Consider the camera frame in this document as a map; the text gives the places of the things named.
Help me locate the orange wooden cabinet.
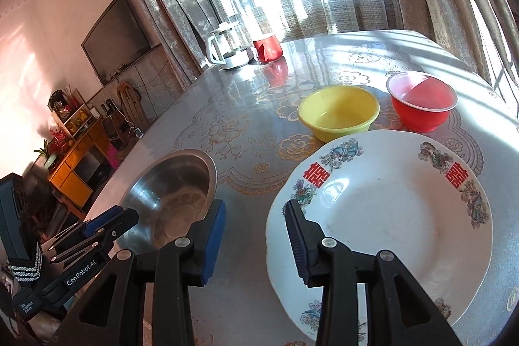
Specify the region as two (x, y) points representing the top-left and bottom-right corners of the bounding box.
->
(48, 118), (112, 209)

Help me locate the wall television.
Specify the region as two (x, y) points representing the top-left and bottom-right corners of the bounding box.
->
(81, 0), (152, 81)

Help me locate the red plastic bowl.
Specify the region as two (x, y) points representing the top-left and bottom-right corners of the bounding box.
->
(385, 71), (458, 133)

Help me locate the yellow plastic bowl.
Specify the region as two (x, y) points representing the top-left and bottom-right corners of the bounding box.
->
(297, 85), (380, 143)

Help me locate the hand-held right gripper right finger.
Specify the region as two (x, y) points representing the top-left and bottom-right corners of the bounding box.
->
(285, 200), (463, 346)

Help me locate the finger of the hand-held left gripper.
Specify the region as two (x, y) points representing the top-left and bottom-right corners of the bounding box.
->
(49, 208), (139, 266)
(41, 206), (124, 249)

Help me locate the small display shelf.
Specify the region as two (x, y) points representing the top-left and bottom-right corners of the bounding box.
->
(49, 89), (102, 138)

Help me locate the red cup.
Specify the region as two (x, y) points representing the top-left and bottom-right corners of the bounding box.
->
(253, 35), (283, 64)

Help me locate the potted plant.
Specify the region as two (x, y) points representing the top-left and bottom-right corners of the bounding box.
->
(34, 139), (58, 171)

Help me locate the stainless steel bowl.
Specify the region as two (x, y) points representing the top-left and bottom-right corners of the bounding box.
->
(117, 149), (217, 255)

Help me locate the lace table cloth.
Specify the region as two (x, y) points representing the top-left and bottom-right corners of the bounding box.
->
(174, 42), (485, 197)

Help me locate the large white patterned plate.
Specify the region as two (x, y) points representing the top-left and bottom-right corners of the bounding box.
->
(265, 129), (493, 346)

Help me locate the glass electric kettle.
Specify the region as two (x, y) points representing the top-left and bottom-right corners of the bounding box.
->
(207, 22), (254, 70)

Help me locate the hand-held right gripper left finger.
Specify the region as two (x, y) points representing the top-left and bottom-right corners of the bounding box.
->
(52, 199), (227, 346)

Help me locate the wooden rack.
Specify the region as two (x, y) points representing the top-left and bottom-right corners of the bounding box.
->
(117, 82), (144, 124)

